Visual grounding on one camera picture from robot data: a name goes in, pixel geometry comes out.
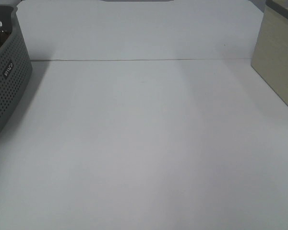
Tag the grey perforated plastic basket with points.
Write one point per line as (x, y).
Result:
(15, 64)

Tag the beige fabric storage box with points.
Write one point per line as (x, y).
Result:
(270, 57)

